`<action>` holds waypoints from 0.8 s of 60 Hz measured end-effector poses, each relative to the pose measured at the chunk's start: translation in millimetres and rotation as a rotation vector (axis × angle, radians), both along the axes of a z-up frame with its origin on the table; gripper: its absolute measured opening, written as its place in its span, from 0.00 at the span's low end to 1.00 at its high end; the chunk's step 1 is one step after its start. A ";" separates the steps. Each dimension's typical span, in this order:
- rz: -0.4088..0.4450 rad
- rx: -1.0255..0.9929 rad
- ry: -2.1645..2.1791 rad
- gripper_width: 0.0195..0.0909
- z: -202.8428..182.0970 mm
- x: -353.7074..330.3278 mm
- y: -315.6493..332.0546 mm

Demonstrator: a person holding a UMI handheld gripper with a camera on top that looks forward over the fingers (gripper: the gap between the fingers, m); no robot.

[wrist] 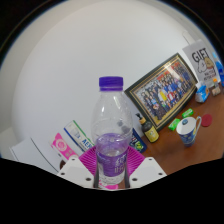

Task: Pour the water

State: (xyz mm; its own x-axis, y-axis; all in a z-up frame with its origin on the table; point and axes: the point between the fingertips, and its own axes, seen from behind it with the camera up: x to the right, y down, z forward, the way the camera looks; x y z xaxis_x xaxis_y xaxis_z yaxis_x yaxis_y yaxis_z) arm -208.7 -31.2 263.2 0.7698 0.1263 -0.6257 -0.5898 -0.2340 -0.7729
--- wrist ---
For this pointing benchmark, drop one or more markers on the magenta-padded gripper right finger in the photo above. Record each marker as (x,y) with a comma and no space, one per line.
(145,168)

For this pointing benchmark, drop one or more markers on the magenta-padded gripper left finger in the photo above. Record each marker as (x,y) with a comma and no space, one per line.
(80,168)

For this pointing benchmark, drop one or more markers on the clear purple-capped water bottle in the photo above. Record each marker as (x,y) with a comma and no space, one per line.
(111,130)

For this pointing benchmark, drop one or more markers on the amber pump bottle yellow label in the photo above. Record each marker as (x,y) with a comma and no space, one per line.
(149,129)

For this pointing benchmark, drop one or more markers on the white flat panel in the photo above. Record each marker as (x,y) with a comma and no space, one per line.
(31,154)

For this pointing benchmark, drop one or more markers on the blue yellow patterned mug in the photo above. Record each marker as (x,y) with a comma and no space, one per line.
(187,130)

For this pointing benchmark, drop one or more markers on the flat round red coaster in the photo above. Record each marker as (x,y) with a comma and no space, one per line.
(206,120)

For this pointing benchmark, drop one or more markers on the framed group photo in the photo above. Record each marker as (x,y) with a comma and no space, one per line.
(165,90)

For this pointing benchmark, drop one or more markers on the blue tissue pack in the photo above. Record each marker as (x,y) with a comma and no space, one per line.
(201,94)

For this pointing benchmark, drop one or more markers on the small colourful snack pack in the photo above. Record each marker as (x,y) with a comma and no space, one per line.
(217,91)

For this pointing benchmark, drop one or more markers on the small orange puzzle cube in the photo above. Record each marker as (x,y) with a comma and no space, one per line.
(216,81)

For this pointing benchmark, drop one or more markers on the white paper gift bag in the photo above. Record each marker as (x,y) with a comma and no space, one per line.
(201,60)

